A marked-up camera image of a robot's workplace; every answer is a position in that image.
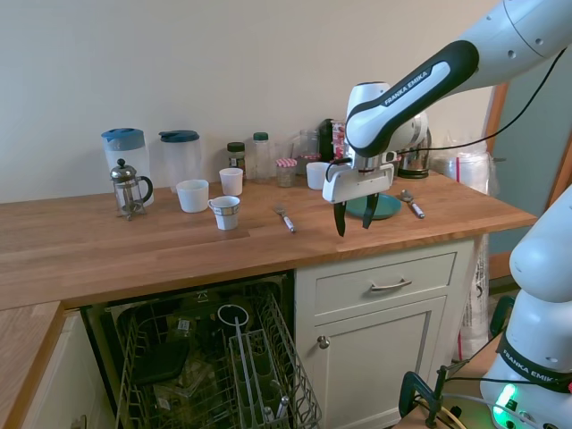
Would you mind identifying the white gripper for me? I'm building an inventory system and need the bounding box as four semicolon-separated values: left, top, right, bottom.
322;161;396;239

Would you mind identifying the fork with white handle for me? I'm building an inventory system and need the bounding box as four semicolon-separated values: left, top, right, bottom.
273;203;299;235

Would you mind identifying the open dishwasher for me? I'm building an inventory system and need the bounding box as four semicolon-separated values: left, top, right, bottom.
79;267;324;429

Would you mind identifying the teal plate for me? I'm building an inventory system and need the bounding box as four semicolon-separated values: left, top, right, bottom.
345;192;403;222

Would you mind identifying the plain white cup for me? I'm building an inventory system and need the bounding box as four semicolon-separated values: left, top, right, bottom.
218;167;247;197
305;162;334;191

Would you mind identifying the glass jar with gingham lid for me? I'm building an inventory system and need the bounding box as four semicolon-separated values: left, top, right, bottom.
296;153;321;178
274;157;299;189

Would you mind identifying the white cabinet drawer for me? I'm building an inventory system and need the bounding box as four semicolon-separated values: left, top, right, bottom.
314;251;458;315

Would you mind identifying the steel electric kettle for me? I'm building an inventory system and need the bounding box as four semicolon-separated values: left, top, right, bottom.
396;111;434;181

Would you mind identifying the clear plastic container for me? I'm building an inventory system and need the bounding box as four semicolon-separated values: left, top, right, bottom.
297;129;321;157

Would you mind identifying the clear bottle with green lid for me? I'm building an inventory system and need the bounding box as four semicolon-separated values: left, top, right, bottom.
251;131;273;182

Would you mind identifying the bagged stack of plastic cups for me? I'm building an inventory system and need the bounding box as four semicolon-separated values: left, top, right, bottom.
430;130;501;197

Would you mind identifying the white cup with patterned band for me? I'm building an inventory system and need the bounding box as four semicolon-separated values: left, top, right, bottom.
206;195;242;231

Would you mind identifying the spice jar with dark lid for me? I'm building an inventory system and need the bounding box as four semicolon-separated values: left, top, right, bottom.
226;141;247;180

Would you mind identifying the white kitchen cabinet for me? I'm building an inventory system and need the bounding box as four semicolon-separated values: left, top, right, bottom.
293;236;477;429

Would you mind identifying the long plastic package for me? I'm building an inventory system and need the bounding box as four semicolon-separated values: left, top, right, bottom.
454;231;493;364

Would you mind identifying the white cabinet door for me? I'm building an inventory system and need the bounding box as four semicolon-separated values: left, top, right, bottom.
311;295;449;429

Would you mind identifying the wide white mug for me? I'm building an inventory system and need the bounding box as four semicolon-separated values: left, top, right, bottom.
174;179;212;215

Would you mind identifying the grey cutlery basket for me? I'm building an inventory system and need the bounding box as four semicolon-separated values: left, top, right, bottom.
216;303;297;429

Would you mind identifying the green clamp with black screw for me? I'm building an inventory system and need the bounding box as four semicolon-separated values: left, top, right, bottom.
398;363;453;428

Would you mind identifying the clear pitcher with blue lid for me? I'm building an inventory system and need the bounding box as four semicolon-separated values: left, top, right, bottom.
157;129;204;194

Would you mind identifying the cutlery in basket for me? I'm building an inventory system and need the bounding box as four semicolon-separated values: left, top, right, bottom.
262;394;291;422

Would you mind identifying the glass french press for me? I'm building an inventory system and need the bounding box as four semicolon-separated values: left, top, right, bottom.
109;157;155;223

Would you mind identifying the frosted pitcher with blue lid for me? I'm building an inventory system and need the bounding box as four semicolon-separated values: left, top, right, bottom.
100;127;150;207

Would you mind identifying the white corner cabinet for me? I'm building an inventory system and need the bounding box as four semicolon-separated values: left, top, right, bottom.
20;307;118;429

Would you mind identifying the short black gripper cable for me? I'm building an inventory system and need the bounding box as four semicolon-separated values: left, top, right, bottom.
325;156;353;181

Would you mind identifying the spoon with white handle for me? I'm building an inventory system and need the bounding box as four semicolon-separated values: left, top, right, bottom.
399;189;426;221

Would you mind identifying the metal drawer handle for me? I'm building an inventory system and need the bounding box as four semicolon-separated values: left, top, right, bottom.
369;278;414;293

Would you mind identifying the grey wire dishwasher rack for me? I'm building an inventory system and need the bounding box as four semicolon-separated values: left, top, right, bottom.
113;283;324;429

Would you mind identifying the long black cable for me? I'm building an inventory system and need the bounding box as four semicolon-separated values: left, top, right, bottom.
394;44;568;156

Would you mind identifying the yellow cable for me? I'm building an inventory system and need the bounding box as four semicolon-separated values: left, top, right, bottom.
433;400;462;426

